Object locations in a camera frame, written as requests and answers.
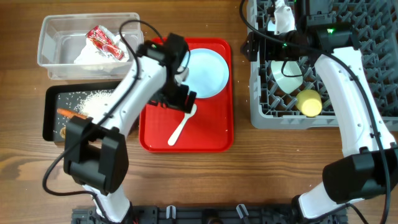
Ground mint green bowl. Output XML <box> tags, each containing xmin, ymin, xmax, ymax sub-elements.
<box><xmin>271</xmin><ymin>60</ymin><xmax>303</xmax><ymax>94</ymax></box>

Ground yellow plastic cup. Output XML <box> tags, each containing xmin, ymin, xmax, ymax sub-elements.
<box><xmin>296</xmin><ymin>90</ymin><xmax>322</xmax><ymax>117</ymax></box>

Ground white rice pile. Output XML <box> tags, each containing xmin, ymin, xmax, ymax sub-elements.
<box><xmin>58</xmin><ymin>89</ymin><xmax>115</xmax><ymax>119</ymax></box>

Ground white napkin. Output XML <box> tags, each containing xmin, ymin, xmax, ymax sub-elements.
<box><xmin>74</xmin><ymin>25</ymin><xmax>130</xmax><ymax>64</ymax></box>

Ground red candy wrapper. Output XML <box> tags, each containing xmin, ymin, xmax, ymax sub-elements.
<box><xmin>86</xmin><ymin>26</ymin><xmax>124</xmax><ymax>60</ymax></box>

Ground orange carrot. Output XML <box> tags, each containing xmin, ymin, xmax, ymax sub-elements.
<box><xmin>57</xmin><ymin>108</ymin><xmax>87</xmax><ymax>119</ymax></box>

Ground brown food scrap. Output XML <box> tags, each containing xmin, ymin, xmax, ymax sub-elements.
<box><xmin>60</xmin><ymin>126</ymin><xmax>66</xmax><ymax>139</ymax></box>

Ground light blue rice bowl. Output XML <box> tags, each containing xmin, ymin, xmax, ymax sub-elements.
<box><xmin>267</xmin><ymin>17</ymin><xmax>276</xmax><ymax>34</ymax></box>

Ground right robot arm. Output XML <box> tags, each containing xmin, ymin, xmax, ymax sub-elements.
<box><xmin>239</xmin><ymin>1</ymin><xmax>397</xmax><ymax>223</ymax></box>

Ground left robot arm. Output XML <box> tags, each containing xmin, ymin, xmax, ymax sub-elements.
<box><xmin>63</xmin><ymin>34</ymin><xmax>196</xmax><ymax>223</ymax></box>

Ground grey dishwasher rack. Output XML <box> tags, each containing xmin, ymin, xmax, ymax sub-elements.
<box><xmin>241</xmin><ymin>0</ymin><xmax>397</xmax><ymax>131</ymax></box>

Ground black waste tray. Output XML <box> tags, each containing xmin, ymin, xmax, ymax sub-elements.
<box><xmin>42</xmin><ymin>81</ymin><xmax>119</xmax><ymax>142</ymax></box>

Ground light blue plate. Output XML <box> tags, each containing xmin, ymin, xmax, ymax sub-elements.
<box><xmin>182</xmin><ymin>48</ymin><xmax>229</xmax><ymax>98</ymax></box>

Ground white plastic spoon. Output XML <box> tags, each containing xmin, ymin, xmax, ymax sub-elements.
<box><xmin>167</xmin><ymin>104</ymin><xmax>197</xmax><ymax>146</ymax></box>

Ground red serving tray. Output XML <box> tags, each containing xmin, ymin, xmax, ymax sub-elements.
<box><xmin>139</xmin><ymin>38</ymin><xmax>234</xmax><ymax>153</ymax></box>

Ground clear plastic bin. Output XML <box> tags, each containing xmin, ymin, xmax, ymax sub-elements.
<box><xmin>37</xmin><ymin>12</ymin><xmax>140</xmax><ymax>80</ymax></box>

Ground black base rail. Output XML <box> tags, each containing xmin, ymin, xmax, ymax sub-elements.
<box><xmin>71</xmin><ymin>203</ymin><xmax>348</xmax><ymax>224</ymax></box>

